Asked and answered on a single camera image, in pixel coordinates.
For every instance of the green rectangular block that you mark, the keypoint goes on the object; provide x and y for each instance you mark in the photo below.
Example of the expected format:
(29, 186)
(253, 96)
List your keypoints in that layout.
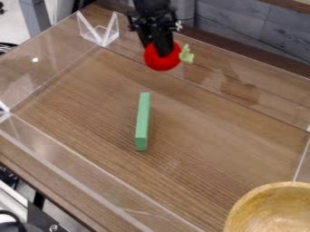
(141, 122)

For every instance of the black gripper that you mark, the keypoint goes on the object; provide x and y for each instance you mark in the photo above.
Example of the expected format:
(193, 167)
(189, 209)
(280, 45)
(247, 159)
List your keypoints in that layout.
(155, 16)

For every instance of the red plush fruit green leaf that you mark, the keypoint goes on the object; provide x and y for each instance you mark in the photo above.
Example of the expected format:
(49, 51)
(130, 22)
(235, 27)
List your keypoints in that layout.
(165, 63)

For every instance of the clear acrylic tray enclosure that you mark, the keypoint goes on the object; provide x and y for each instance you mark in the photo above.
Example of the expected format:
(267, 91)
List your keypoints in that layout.
(228, 128)

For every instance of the wooden bowl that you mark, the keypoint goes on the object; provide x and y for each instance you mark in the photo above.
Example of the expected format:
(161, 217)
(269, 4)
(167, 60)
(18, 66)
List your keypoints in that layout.
(275, 207)

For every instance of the black metal clamp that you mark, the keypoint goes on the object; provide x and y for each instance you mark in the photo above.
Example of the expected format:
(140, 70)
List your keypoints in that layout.
(38, 222)

